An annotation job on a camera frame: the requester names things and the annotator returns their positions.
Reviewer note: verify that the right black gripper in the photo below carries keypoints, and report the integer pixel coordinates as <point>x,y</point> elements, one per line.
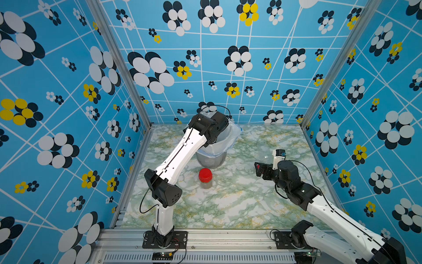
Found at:
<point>264,170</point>

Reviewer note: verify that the red lid jar left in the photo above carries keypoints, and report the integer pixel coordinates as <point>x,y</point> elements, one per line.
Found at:
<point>205,177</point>

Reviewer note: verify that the left circuit board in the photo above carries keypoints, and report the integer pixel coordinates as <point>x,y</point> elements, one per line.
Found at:
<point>163,257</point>

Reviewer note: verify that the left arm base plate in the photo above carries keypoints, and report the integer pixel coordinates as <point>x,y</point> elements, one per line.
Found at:
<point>174,240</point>

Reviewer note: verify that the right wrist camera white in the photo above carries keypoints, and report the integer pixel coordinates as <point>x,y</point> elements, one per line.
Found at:
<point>278,155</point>

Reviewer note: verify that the left aluminium corner post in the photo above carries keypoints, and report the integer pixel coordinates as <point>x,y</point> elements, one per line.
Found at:
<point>100,18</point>

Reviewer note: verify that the right aluminium corner post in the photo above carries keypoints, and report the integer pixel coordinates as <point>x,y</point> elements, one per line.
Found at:
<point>368,12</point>

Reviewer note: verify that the white plastic bin liner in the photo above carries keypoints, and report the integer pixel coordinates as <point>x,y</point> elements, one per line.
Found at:
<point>225,140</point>

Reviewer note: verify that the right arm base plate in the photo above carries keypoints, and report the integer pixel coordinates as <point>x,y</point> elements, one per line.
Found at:
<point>284,240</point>

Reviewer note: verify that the aluminium front rail frame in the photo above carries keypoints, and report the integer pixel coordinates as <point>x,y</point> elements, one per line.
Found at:
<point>204,246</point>

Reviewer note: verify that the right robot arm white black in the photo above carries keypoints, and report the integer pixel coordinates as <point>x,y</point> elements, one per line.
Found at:
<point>357,244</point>

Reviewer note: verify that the circuit board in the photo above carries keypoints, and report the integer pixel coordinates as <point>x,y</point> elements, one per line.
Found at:
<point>307,257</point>
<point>163,257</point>

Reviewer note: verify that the aluminium corner post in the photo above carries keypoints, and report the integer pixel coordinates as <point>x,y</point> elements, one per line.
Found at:
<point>368,12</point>
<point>100,18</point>

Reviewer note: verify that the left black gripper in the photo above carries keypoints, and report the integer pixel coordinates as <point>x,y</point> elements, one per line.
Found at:
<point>221,123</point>

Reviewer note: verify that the right circuit board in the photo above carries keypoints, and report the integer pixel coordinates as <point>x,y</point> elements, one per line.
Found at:
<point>307,257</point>

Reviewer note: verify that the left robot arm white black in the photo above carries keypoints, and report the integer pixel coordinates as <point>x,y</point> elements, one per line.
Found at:
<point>162,181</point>

